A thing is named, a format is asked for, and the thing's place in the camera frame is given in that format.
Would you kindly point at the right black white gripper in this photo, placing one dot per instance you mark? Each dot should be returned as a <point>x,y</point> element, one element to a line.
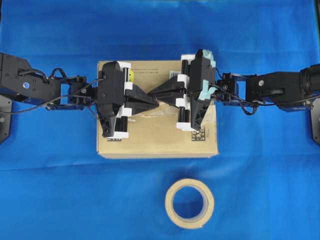
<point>191,91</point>

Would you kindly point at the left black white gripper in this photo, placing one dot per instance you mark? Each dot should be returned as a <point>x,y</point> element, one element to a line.
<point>112,90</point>

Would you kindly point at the beige cut tape piece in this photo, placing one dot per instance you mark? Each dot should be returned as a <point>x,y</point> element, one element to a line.
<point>162,110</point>

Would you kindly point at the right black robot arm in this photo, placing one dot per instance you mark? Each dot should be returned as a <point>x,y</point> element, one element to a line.
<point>289,91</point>

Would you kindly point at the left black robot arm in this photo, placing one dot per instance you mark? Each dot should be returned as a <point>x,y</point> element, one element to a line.
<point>22,83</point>

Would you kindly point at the brown cardboard box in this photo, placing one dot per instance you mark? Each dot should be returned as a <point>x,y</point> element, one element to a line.
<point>158,137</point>

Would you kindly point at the beige masking tape roll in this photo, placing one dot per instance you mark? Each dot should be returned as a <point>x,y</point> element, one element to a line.
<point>206,212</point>

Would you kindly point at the blue table cloth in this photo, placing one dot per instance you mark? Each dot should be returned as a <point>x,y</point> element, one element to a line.
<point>265,179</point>

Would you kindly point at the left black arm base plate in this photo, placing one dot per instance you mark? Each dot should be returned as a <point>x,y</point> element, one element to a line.
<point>5,119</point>

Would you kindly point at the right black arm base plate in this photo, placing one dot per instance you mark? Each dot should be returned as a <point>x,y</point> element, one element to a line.
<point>315,121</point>

